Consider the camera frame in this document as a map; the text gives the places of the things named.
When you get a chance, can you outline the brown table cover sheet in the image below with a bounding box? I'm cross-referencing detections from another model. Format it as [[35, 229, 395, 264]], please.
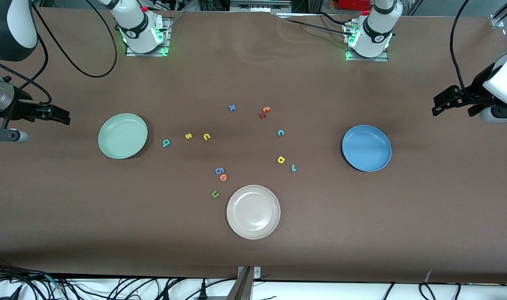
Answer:
[[0, 6, 507, 285]]

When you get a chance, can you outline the beige plate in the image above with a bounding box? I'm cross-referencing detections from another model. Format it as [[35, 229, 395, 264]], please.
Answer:
[[226, 185, 281, 240]]

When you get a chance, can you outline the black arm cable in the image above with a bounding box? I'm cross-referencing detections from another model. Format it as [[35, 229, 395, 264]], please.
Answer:
[[0, 4, 118, 105], [451, 0, 477, 100]]

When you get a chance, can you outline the red box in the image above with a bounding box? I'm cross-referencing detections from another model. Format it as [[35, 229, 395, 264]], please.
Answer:
[[339, 0, 373, 11]]

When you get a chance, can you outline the metal table clamp bracket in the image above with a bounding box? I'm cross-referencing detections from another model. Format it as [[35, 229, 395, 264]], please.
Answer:
[[226, 266, 262, 300]]

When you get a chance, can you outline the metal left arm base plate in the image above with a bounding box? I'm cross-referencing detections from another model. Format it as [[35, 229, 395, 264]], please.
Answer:
[[343, 21, 389, 62]]

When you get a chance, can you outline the aluminium frame profile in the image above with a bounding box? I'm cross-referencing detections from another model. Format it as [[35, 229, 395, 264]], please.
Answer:
[[489, 0, 507, 29]]

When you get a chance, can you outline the black base cable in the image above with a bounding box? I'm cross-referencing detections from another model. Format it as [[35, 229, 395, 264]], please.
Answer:
[[274, 12, 354, 35]]

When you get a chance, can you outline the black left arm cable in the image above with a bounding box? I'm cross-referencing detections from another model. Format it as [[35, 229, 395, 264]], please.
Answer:
[[451, 0, 477, 100]]

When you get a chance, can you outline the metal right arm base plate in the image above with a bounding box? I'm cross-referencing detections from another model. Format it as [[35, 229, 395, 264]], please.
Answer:
[[125, 17, 171, 57]]

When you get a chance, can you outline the green plate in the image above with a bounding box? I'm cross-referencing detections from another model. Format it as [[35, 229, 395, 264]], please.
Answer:
[[98, 113, 148, 160]]

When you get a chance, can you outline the blue plate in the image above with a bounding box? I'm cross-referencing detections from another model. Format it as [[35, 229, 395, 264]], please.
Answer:
[[342, 125, 392, 173]]

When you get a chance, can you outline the grey metal rail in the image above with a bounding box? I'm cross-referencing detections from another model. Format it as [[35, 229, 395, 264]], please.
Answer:
[[230, 0, 291, 13]]

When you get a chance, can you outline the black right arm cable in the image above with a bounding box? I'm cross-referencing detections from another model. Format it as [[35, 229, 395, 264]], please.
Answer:
[[0, 4, 118, 105]]

